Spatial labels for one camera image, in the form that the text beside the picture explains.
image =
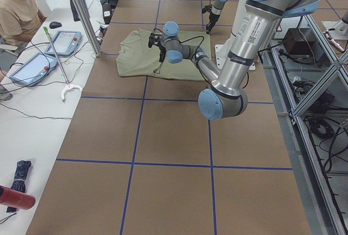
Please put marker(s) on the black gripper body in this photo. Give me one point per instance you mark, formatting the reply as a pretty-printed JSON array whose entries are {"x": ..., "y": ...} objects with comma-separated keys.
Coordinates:
[
  {"x": 211, "y": 19},
  {"x": 162, "y": 50}
]

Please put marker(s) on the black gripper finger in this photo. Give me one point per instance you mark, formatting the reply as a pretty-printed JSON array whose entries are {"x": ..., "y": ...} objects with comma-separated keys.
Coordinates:
[{"x": 208, "y": 30}]

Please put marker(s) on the olive green long-sleeve shirt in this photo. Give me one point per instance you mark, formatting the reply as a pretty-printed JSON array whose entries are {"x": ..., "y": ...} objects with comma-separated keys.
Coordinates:
[{"x": 137, "y": 59}]

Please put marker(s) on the far teach pendant tablet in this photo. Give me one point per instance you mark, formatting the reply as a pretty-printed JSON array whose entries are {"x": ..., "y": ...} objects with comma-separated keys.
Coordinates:
[{"x": 66, "y": 42}]

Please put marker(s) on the teach pendant tablet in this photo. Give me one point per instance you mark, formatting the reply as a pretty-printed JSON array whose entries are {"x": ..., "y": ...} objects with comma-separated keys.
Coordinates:
[
  {"x": 66, "y": 42},
  {"x": 34, "y": 70}
]

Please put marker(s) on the reacher grabber stick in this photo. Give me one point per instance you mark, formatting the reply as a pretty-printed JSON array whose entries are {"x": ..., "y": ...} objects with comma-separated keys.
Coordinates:
[{"x": 69, "y": 86}]

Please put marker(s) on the black computer mouse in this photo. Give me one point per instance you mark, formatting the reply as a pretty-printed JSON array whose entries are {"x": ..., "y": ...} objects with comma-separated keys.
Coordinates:
[{"x": 55, "y": 24}]

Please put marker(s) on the near teach pendant tablet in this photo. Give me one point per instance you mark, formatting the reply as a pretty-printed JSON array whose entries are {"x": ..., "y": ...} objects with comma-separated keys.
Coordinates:
[{"x": 34, "y": 70}]

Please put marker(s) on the seated person beige shirt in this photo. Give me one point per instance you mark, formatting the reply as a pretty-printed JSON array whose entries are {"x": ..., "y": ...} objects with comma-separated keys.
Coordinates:
[{"x": 20, "y": 20}]

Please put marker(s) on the folded dark blue umbrella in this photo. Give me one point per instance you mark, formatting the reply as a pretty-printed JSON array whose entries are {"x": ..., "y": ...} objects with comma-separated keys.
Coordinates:
[{"x": 19, "y": 179}]

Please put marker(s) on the red bottle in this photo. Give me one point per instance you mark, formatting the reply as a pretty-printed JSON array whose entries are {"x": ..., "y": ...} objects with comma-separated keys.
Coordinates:
[{"x": 16, "y": 199}]

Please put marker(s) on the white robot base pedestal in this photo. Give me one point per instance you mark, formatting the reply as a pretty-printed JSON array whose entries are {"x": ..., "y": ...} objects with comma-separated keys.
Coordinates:
[{"x": 224, "y": 52}]

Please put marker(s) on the black box under frame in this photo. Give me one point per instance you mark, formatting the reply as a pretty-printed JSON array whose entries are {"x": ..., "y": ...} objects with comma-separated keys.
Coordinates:
[{"x": 298, "y": 40}]

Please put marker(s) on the aluminium frame post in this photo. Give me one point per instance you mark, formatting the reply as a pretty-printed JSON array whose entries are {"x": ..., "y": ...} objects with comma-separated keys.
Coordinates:
[{"x": 83, "y": 14}]

